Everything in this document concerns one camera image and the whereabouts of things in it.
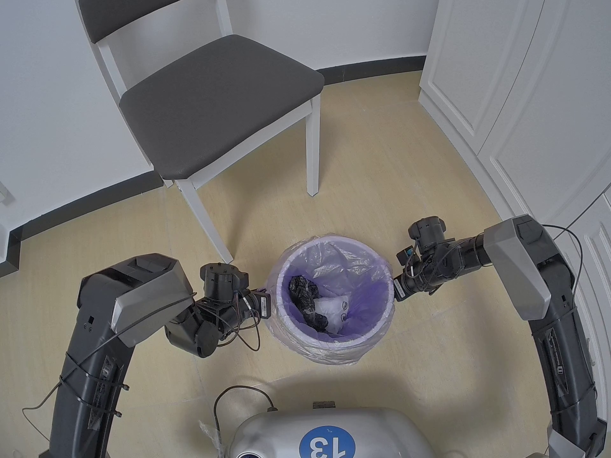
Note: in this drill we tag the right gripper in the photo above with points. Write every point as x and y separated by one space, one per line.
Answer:
413 284

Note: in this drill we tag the purple plastic bag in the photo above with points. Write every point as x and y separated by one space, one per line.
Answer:
363 284

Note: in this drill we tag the white printed wrapper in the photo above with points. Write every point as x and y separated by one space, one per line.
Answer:
334 310

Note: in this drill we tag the white trash bin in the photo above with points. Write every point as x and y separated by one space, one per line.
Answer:
286 325

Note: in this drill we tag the white chair grey seat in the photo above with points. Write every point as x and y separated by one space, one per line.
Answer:
215 88

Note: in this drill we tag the crumpled black plastic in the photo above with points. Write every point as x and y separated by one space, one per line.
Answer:
303 294

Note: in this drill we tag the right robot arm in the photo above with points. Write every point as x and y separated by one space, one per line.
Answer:
525 265

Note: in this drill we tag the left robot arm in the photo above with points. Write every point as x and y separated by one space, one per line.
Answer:
138 298

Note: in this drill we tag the white wardrobe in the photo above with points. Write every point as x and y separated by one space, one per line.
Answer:
525 65

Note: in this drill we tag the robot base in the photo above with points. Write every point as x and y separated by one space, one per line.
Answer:
277 437

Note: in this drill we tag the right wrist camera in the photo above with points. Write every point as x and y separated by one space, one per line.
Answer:
408 255

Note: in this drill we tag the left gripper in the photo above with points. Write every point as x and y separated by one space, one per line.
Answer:
260 306

